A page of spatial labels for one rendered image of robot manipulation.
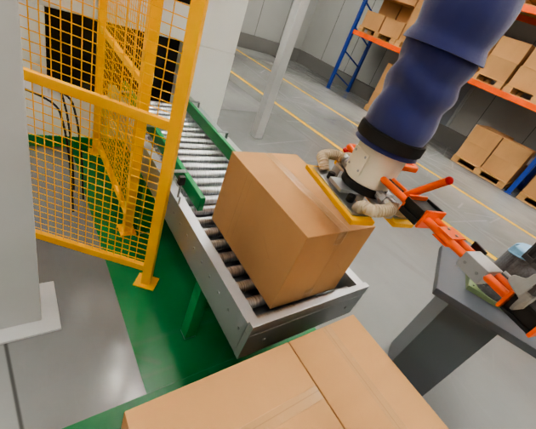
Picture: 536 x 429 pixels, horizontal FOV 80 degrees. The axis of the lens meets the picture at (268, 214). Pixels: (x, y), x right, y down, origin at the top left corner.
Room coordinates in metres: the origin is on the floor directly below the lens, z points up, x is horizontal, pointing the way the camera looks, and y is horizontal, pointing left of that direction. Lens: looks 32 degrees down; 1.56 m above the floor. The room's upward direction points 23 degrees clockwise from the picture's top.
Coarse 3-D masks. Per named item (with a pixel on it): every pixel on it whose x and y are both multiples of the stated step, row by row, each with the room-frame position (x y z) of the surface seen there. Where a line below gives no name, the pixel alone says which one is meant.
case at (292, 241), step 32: (256, 160) 1.37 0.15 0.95; (288, 160) 1.52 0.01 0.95; (224, 192) 1.33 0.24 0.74; (256, 192) 1.17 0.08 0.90; (288, 192) 1.19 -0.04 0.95; (320, 192) 1.31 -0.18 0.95; (224, 224) 1.27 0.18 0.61; (256, 224) 1.12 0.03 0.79; (288, 224) 1.01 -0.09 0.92; (320, 224) 1.06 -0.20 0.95; (256, 256) 1.07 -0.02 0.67; (288, 256) 0.96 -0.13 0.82; (320, 256) 1.03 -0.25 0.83; (352, 256) 1.20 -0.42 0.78; (288, 288) 0.97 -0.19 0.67; (320, 288) 1.13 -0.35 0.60
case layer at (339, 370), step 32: (352, 320) 1.07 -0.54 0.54; (288, 352) 0.78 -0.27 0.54; (320, 352) 0.84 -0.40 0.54; (352, 352) 0.90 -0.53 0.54; (384, 352) 0.97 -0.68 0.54; (192, 384) 0.54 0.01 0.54; (224, 384) 0.58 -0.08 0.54; (256, 384) 0.62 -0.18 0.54; (288, 384) 0.66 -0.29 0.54; (320, 384) 0.71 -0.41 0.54; (352, 384) 0.76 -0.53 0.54; (384, 384) 0.82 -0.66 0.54; (128, 416) 0.39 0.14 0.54; (160, 416) 0.42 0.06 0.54; (192, 416) 0.45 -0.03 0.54; (224, 416) 0.49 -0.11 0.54; (256, 416) 0.52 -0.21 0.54; (288, 416) 0.56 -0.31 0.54; (320, 416) 0.60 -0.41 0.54; (352, 416) 0.65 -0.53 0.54; (384, 416) 0.69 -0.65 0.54; (416, 416) 0.74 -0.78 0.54
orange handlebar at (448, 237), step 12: (348, 144) 1.22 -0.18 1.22; (408, 168) 1.24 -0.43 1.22; (384, 180) 1.01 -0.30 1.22; (396, 180) 1.03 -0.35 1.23; (396, 192) 0.95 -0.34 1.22; (432, 228) 0.82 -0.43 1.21; (444, 228) 0.81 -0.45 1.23; (444, 240) 0.78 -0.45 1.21; (456, 240) 0.80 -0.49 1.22; (456, 252) 0.74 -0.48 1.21; (492, 276) 0.67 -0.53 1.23; (492, 288) 0.65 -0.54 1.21; (504, 288) 0.64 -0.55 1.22
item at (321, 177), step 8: (312, 168) 1.15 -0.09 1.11; (312, 176) 1.11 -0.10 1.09; (320, 176) 1.10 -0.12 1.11; (328, 176) 1.10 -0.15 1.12; (320, 184) 1.06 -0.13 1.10; (328, 184) 1.06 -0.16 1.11; (328, 192) 1.01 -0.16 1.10; (336, 192) 1.02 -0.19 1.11; (344, 192) 1.04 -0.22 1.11; (336, 200) 0.97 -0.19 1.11; (344, 200) 0.98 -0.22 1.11; (352, 200) 0.98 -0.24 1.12; (344, 208) 0.94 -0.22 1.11; (344, 216) 0.92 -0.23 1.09; (352, 216) 0.91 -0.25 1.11; (360, 216) 0.93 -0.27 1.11; (368, 216) 0.95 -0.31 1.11; (352, 224) 0.89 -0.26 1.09; (360, 224) 0.91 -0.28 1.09; (368, 224) 0.93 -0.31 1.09
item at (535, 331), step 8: (504, 296) 0.61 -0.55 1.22; (512, 296) 0.62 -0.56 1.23; (496, 304) 0.61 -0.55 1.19; (504, 304) 0.62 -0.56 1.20; (512, 312) 0.60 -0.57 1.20; (520, 312) 0.59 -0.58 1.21; (528, 312) 0.58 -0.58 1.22; (520, 320) 0.58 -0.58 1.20; (528, 320) 0.57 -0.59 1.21; (528, 328) 0.56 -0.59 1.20; (528, 336) 0.55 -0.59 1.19
